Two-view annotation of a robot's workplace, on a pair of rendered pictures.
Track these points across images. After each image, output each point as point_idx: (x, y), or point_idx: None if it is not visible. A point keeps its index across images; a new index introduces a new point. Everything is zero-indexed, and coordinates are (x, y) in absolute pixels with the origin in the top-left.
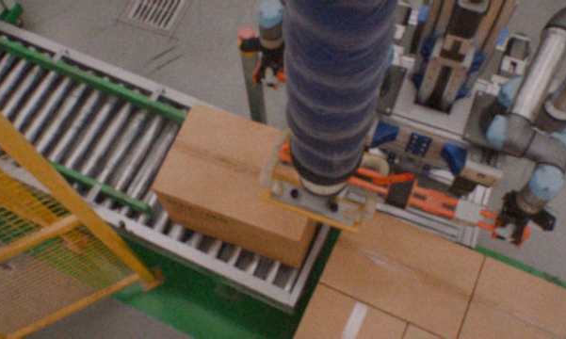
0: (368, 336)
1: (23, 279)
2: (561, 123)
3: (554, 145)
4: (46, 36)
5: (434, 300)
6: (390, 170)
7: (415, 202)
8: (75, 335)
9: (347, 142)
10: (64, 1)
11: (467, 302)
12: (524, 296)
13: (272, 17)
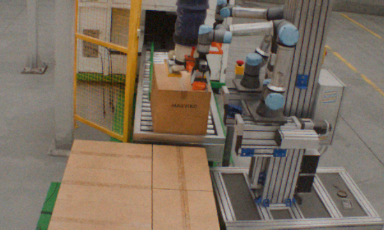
0: (135, 161)
1: (102, 121)
2: (268, 91)
3: (223, 30)
4: (220, 100)
5: (170, 178)
6: (246, 191)
7: (188, 66)
8: (85, 138)
9: (181, 4)
10: None
11: (179, 188)
12: (200, 207)
13: (218, 0)
